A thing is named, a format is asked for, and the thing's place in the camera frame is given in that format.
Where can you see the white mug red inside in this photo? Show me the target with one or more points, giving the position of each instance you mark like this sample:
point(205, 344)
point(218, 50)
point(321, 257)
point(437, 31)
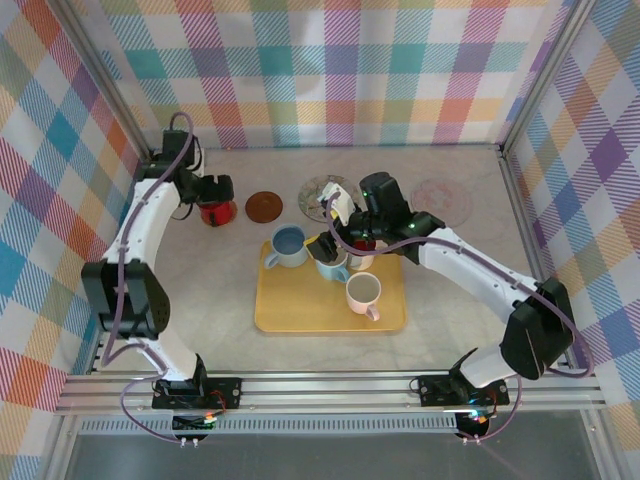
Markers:
point(357, 261)

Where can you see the light blue mug white inside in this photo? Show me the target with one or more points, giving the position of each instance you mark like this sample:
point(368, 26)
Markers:
point(330, 272)

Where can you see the woven cork round coaster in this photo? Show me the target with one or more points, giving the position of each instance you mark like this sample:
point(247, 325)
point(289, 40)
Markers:
point(235, 212)

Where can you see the large blue-grey mug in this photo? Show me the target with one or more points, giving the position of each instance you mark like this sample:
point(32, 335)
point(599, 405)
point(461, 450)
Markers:
point(289, 240)

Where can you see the pale pink mug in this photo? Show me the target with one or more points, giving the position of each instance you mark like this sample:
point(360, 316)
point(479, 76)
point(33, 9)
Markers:
point(362, 292)

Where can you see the dark brown round coaster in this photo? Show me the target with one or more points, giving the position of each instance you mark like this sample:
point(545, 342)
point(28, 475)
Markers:
point(265, 206)

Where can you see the floral print round coaster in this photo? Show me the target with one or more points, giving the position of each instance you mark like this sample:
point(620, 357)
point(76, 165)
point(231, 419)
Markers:
point(312, 192)

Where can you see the pink unicorn round coaster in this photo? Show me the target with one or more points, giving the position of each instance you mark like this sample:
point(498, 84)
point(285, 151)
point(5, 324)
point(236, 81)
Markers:
point(445, 200)

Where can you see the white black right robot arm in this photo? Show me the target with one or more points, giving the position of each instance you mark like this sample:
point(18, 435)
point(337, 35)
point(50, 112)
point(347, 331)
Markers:
point(475, 272)

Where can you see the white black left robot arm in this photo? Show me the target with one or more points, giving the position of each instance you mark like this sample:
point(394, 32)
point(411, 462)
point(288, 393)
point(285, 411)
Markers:
point(150, 225)

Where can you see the yellow plastic tray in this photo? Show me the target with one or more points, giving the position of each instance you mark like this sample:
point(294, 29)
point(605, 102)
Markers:
point(310, 310)

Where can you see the left controller board with LEDs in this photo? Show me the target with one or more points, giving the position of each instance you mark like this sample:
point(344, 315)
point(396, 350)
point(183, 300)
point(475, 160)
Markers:
point(192, 422)

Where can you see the controller board with leds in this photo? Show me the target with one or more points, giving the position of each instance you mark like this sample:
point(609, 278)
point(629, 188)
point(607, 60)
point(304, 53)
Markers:
point(192, 422)
point(475, 425)

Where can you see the right controller board with LEDs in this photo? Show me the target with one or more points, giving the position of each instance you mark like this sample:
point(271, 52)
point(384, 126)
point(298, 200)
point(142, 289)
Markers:
point(475, 425)

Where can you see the aluminium left frame post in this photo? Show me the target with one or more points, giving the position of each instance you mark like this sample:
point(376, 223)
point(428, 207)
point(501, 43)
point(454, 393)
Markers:
point(112, 85)

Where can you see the aluminium frame post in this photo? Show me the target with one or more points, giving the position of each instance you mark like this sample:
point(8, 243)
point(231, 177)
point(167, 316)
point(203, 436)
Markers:
point(544, 75)
point(112, 85)

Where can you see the aluminium right side rail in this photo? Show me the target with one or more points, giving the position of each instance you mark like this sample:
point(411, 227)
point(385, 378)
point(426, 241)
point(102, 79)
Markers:
point(511, 172)

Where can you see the aluminium mounting rail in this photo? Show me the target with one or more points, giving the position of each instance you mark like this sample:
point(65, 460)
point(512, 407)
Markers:
point(325, 390)

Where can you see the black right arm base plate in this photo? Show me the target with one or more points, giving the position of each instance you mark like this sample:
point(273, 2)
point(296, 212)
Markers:
point(432, 390)

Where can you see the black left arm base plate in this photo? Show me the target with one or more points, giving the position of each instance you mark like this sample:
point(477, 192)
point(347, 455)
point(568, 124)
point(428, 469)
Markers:
point(227, 392)

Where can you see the aluminium left side rail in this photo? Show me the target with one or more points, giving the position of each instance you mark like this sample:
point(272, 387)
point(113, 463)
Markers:
point(97, 352)

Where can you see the aluminium right frame post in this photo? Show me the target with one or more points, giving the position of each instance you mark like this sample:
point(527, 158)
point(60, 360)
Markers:
point(544, 75)

